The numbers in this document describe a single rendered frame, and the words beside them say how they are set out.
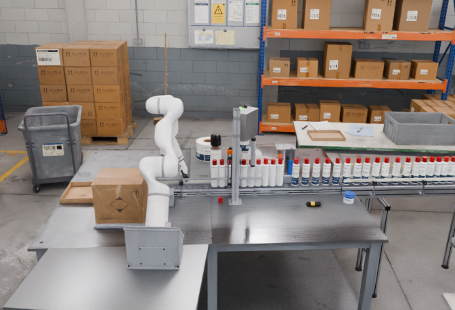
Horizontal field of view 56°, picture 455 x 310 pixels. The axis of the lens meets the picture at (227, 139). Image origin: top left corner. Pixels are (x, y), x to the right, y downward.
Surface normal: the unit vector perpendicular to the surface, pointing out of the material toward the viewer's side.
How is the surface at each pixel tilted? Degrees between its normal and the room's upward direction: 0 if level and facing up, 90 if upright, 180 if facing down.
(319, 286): 1
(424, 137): 90
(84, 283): 0
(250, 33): 90
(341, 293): 1
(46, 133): 94
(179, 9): 90
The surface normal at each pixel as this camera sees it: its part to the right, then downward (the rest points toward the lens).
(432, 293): 0.01, -0.94
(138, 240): -0.01, 0.35
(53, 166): 0.25, 0.40
